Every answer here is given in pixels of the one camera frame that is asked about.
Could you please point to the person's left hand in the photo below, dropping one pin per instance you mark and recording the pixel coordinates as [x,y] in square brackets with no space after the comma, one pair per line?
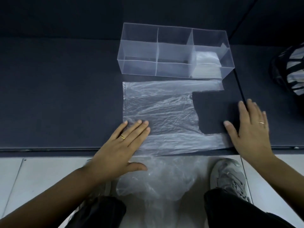
[114,156]

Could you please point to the person's right hand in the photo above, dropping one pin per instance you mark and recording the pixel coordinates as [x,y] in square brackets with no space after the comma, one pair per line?
[254,140]

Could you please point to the pile of plastic bags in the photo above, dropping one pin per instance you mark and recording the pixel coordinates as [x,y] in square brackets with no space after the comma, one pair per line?
[156,180]

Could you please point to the clear plastic bag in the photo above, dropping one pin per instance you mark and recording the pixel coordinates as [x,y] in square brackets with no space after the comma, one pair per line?
[161,111]

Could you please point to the stack of plastic bags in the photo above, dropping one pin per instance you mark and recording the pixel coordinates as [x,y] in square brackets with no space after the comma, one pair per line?
[206,66]

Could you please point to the clear three-compartment plastic box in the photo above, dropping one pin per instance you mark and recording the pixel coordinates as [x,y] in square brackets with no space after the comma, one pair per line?
[137,54]

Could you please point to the person's left forearm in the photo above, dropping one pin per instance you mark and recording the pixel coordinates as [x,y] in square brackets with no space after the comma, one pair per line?
[47,204]

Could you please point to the person's right grey shoe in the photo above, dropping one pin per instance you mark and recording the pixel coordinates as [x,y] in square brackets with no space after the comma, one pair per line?
[228,175]

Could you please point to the black trousers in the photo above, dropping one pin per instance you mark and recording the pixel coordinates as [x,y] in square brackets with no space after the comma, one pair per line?
[232,211]

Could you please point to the black white striped tote bag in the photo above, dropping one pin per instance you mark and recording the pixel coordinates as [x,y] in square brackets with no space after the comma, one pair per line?
[289,73]

